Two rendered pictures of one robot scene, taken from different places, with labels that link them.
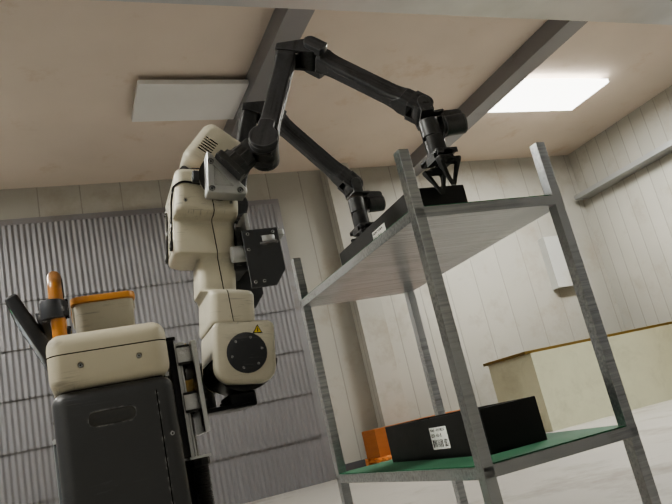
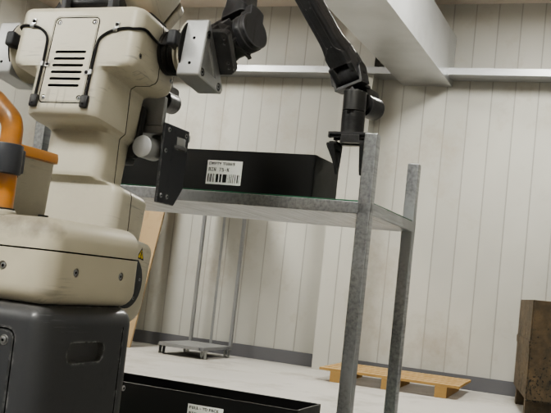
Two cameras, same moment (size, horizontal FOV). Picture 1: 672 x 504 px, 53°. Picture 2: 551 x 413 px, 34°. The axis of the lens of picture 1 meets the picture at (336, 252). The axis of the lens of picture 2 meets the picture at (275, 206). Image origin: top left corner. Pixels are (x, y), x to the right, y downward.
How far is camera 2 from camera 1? 134 cm
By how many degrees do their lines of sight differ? 44
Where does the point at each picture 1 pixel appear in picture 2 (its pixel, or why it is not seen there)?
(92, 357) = (87, 265)
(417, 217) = (370, 214)
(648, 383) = not seen: hidden behind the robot
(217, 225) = (134, 97)
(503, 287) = not seen: outside the picture
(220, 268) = (118, 155)
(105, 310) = (30, 174)
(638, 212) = not seen: hidden behind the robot
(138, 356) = (120, 278)
